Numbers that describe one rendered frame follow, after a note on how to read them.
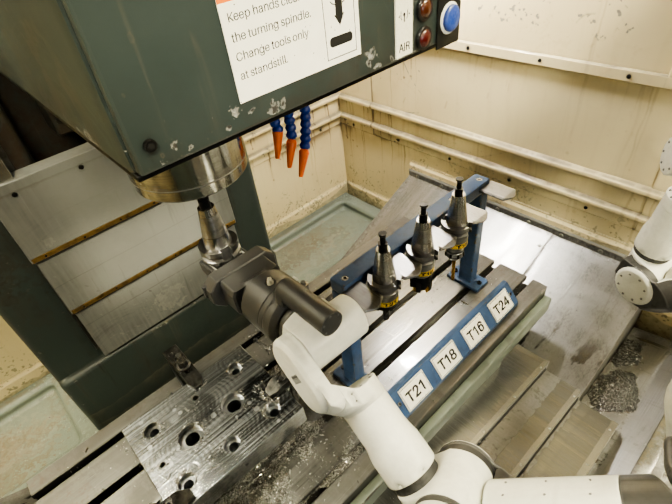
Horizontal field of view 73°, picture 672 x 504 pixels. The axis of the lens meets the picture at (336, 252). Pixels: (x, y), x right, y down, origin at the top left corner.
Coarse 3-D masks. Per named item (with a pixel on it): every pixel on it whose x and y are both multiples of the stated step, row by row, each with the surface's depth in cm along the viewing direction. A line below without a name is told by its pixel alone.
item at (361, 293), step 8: (352, 288) 83; (360, 288) 83; (368, 288) 83; (352, 296) 82; (360, 296) 81; (368, 296) 81; (376, 296) 81; (360, 304) 80; (368, 304) 80; (376, 304) 80
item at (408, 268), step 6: (396, 252) 89; (396, 258) 88; (402, 258) 88; (408, 258) 88; (396, 264) 87; (402, 264) 87; (408, 264) 86; (414, 264) 86; (420, 264) 86; (402, 270) 85; (408, 270) 85; (414, 270) 85; (420, 270) 85; (402, 276) 84; (408, 276) 84; (414, 276) 84
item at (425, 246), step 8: (416, 224) 84; (424, 224) 83; (416, 232) 85; (424, 232) 84; (416, 240) 86; (424, 240) 85; (432, 240) 86; (416, 248) 87; (424, 248) 86; (432, 248) 87
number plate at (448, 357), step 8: (448, 344) 103; (440, 352) 102; (448, 352) 103; (456, 352) 104; (432, 360) 100; (440, 360) 101; (448, 360) 102; (456, 360) 103; (440, 368) 101; (448, 368) 102; (440, 376) 101
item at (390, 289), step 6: (396, 270) 84; (396, 276) 83; (372, 282) 82; (396, 282) 83; (372, 288) 82; (378, 288) 81; (384, 288) 81; (390, 288) 81; (396, 288) 84; (384, 294) 82; (390, 294) 82
